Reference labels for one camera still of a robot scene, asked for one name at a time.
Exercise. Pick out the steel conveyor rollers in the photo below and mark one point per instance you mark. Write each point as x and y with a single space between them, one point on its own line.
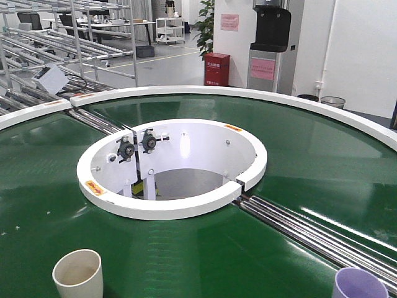
94 121
324 241

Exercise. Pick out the green circular conveyor belt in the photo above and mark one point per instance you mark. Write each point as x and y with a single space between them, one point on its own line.
323 169

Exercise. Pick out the white outer conveyor rim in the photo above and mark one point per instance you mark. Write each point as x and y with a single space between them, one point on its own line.
374 130

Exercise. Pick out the steel roller rack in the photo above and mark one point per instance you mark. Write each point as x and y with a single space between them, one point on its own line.
32 50

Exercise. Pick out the grey control box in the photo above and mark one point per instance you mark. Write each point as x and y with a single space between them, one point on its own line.
50 79

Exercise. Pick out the green potted plant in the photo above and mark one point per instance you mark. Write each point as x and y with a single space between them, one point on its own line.
206 28

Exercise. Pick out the steel conveyor rollers left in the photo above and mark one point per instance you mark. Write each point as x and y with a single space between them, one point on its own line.
94 121

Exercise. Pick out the white trolley cart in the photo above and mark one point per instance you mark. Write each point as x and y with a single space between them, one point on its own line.
170 29

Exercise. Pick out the steel conveyor rollers right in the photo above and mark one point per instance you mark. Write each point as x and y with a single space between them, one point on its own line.
324 241

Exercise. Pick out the wire mesh waste basket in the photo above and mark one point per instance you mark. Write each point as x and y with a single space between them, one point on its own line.
333 101

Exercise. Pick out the black silver water dispenser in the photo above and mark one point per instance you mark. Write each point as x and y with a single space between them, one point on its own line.
273 54

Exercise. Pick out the beige plastic cup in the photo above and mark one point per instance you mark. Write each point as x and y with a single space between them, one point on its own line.
79 274

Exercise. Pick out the red fire extinguisher cabinet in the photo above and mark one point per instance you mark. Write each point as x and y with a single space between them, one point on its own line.
216 69

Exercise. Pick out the pink wall notice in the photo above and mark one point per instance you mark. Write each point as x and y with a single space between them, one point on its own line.
230 22

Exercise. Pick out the lavender plastic cup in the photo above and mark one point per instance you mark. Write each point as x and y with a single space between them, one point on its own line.
358 283

